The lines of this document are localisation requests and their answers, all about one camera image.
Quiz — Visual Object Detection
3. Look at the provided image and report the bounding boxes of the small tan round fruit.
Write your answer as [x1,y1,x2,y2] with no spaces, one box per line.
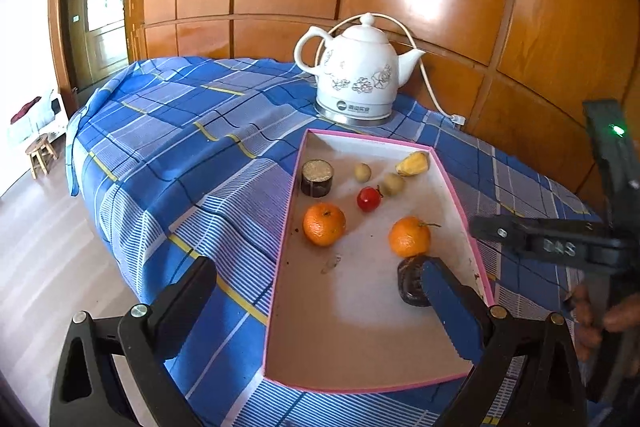
[354,162,372,183]

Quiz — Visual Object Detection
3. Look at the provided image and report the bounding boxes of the small red tomato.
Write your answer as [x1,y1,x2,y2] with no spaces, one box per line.
[357,186,382,213]

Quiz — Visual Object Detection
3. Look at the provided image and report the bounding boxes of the blue plaid tablecloth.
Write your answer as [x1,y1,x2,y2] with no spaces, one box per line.
[66,56,594,426]

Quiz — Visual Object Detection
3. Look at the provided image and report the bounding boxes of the small wooden stool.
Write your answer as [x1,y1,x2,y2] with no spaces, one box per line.
[25,133,58,180]

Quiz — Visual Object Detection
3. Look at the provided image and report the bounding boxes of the orange mandarin with stem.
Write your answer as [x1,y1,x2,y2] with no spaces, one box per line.
[387,216,439,258]

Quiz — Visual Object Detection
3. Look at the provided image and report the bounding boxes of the dark round mangosteen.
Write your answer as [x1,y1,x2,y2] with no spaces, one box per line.
[397,255,431,308]

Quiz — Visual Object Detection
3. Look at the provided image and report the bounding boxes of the white kettle power cable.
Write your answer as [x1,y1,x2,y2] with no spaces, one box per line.
[314,12,468,128]

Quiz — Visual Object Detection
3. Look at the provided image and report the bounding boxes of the person right hand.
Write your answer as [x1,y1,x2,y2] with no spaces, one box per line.
[569,283,640,363]

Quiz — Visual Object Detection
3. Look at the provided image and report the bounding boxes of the dark cylinder log slice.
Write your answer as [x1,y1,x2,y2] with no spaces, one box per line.
[300,159,334,198]

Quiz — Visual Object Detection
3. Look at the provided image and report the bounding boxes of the white ceramic electric kettle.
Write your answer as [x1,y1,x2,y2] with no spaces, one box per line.
[293,13,424,126]

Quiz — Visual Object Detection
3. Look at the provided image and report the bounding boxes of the pink white cardboard tray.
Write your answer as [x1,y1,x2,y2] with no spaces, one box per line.
[264,129,494,393]

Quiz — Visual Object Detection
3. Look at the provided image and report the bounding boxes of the yellow bell pepper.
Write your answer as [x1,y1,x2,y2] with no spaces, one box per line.
[395,150,430,176]

